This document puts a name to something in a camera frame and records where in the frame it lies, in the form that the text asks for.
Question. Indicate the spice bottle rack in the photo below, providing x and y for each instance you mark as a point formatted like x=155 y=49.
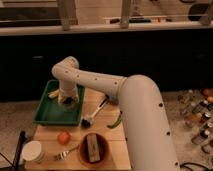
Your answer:
x=195 y=114

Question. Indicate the teal cup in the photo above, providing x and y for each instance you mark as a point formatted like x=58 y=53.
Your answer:
x=112 y=100

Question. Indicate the white lidded jar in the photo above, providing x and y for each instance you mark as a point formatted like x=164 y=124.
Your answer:
x=33 y=151

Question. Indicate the black stand pole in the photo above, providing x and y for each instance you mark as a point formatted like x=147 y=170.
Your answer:
x=19 y=147

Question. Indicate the black ladle with steel handle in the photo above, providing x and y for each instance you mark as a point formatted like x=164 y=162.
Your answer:
x=87 y=120

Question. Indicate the green chili pepper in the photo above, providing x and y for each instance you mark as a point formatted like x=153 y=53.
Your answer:
x=116 y=123

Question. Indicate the orange tomato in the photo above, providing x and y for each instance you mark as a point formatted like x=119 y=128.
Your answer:
x=63 y=138

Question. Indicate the terracotta bowl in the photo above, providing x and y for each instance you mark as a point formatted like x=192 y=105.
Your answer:
x=83 y=152

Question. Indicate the green cup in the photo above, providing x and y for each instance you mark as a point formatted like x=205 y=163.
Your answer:
x=75 y=101

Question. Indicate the wooden block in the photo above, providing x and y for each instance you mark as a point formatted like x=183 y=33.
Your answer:
x=93 y=148

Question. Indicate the yellow corn cob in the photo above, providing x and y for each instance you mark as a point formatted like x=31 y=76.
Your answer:
x=53 y=94

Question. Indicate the green plastic tray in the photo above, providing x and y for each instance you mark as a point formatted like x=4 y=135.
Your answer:
x=50 y=113

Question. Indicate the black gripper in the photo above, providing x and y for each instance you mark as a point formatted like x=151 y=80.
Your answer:
x=68 y=100

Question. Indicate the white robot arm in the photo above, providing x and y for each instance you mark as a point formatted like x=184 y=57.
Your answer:
x=149 y=138

